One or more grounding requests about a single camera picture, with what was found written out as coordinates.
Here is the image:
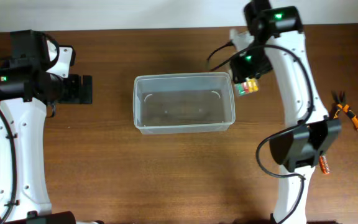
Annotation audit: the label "orange socket bit rail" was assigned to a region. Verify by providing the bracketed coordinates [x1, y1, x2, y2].
[319, 155, 330, 175]

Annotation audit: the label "clear case of coloured plugs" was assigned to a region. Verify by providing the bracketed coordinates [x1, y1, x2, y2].
[234, 78, 259, 96]

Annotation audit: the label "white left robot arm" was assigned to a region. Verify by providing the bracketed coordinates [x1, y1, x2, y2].
[0, 30, 93, 224]

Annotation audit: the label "clear plastic storage container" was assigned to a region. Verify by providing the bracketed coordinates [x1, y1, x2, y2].
[133, 72, 236, 134]

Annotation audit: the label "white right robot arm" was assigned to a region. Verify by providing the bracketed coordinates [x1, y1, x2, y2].
[229, 1, 341, 223]

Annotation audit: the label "orange black long-nose pliers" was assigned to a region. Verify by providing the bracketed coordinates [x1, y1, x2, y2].
[330, 91, 358, 132]

